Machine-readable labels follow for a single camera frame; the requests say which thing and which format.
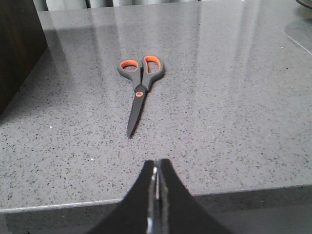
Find grey curtain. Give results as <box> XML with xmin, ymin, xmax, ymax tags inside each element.
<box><xmin>33</xmin><ymin>0</ymin><xmax>192</xmax><ymax>12</ymax></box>

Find dark wooden drawer cabinet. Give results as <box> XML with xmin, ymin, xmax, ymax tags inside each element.
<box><xmin>0</xmin><ymin>0</ymin><xmax>47</xmax><ymax>112</ymax></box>

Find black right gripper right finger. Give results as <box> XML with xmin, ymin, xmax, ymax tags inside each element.
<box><xmin>158</xmin><ymin>159</ymin><xmax>231</xmax><ymax>234</ymax></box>

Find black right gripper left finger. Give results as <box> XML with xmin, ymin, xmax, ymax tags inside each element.
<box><xmin>89</xmin><ymin>160</ymin><xmax>156</xmax><ymax>234</ymax></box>

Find black orange scissors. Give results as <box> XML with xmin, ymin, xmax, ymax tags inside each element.
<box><xmin>117</xmin><ymin>55</ymin><xmax>165</xmax><ymax>138</ymax></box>

